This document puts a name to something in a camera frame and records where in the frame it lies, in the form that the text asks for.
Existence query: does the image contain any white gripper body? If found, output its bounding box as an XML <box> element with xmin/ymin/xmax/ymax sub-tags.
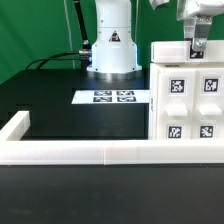
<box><xmin>177</xmin><ymin>0</ymin><xmax>224</xmax><ymax>21</ymax></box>

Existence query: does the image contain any white tagged cabinet top block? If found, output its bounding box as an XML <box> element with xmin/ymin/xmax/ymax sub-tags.
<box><xmin>151</xmin><ymin>40</ymin><xmax>224</xmax><ymax>63</ymax></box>

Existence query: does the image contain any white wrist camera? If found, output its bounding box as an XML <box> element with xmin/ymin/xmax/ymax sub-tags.
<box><xmin>149</xmin><ymin>0</ymin><xmax>170</xmax><ymax>10</ymax></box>

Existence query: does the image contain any white cabinet body box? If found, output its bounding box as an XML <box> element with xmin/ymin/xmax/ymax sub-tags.
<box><xmin>148</xmin><ymin>63</ymin><xmax>224</xmax><ymax>140</ymax></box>

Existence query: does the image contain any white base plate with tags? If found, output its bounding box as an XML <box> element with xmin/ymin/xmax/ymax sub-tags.
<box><xmin>72</xmin><ymin>90</ymin><xmax>150</xmax><ymax>104</ymax></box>

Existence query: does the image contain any black corrugated hose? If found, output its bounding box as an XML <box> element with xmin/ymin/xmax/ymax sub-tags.
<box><xmin>73</xmin><ymin>0</ymin><xmax>92</xmax><ymax>51</ymax></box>

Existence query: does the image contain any white cabinet door panel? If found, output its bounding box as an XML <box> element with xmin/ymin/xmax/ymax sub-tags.
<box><xmin>191</xmin><ymin>68</ymin><xmax>224</xmax><ymax>140</ymax></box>
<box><xmin>156</xmin><ymin>68</ymin><xmax>195</xmax><ymax>140</ymax></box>

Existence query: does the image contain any black cable bundle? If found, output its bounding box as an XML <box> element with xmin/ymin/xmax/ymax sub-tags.
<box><xmin>25</xmin><ymin>49</ymin><xmax>93</xmax><ymax>70</ymax></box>

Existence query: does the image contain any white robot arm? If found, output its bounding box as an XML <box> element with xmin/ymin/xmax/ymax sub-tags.
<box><xmin>87</xmin><ymin>0</ymin><xmax>224</xmax><ymax>80</ymax></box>

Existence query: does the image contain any white U-shaped fence frame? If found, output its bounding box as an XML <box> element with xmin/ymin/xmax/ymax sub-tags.
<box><xmin>0</xmin><ymin>111</ymin><xmax>224</xmax><ymax>165</ymax></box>

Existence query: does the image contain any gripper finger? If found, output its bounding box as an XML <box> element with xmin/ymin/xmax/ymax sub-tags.
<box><xmin>183</xmin><ymin>18</ymin><xmax>195</xmax><ymax>40</ymax></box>
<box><xmin>192</xmin><ymin>15</ymin><xmax>212</xmax><ymax>52</ymax></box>

